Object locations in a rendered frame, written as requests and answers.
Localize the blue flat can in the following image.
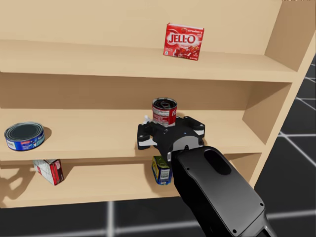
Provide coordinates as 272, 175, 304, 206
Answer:
4, 121, 46, 151

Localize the green and blue rectangular can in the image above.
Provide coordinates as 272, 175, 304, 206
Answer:
151, 155, 173, 186

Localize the pale wooden shelf unit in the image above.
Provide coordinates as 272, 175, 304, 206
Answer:
0, 0, 316, 209

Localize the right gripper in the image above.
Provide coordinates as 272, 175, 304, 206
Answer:
136, 115, 206, 161

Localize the red and white carton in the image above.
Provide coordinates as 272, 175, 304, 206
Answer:
33, 158, 65, 186

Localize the red and white can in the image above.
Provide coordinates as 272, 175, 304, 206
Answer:
152, 97, 178, 128

